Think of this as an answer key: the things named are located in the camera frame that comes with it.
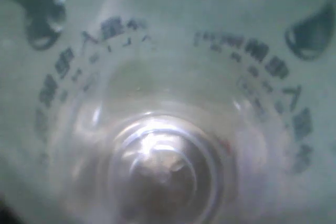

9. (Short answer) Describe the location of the translucent bottle black print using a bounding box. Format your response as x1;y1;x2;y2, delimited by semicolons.
0;0;336;224

